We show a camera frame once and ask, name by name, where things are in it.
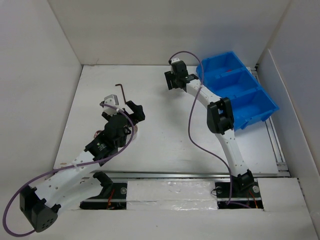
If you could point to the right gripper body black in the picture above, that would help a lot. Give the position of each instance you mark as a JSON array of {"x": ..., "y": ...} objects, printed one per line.
[{"x": 176, "y": 79}]

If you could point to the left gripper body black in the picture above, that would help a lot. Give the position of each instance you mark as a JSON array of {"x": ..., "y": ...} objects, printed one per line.
[{"x": 128, "y": 122}]

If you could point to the clear tape roll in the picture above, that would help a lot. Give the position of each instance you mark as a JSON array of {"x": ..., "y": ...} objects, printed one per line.
[{"x": 135, "y": 134}]

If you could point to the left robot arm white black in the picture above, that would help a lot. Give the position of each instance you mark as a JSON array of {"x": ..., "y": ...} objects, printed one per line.
[{"x": 81, "y": 179}]

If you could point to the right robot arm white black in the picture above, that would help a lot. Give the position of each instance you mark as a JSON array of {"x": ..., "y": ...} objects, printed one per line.
[{"x": 219, "y": 119}]

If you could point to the copper hex key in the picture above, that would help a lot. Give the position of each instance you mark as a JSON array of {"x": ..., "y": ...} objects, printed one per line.
[{"x": 97, "y": 133}]

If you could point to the dark brown hex key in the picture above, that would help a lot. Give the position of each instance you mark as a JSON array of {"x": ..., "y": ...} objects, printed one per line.
[{"x": 122, "y": 91}]

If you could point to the blue three-compartment bin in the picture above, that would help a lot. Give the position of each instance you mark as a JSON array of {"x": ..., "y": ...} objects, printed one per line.
[{"x": 249, "y": 100}]

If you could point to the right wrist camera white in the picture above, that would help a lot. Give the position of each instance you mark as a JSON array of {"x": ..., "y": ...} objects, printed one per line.
[{"x": 173, "y": 60}]

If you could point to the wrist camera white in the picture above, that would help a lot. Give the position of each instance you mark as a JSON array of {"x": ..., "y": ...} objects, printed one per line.
[
  {"x": 173, "y": 60},
  {"x": 110, "y": 104}
]

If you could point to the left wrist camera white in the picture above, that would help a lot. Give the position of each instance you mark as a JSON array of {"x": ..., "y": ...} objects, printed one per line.
[{"x": 110, "y": 104}]

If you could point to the aluminium rail front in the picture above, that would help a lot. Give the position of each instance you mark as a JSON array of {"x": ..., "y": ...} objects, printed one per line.
[{"x": 162, "y": 175}]

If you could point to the aluminium rail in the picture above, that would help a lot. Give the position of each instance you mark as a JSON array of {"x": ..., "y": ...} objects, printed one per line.
[
  {"x": 282, "y": 168},
  {"x": 162, "y": 175}
]

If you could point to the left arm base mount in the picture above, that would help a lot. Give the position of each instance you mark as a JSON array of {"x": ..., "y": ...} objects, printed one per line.
[{"x": 113, "y": 195}]

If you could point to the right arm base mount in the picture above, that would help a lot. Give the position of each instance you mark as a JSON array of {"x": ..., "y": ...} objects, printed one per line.
[{"x": 249, "y": 198}]

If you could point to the aluminium rail right side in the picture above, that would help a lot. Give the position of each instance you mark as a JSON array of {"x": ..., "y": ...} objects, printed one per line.
[{"x": 282, "y": 168}]

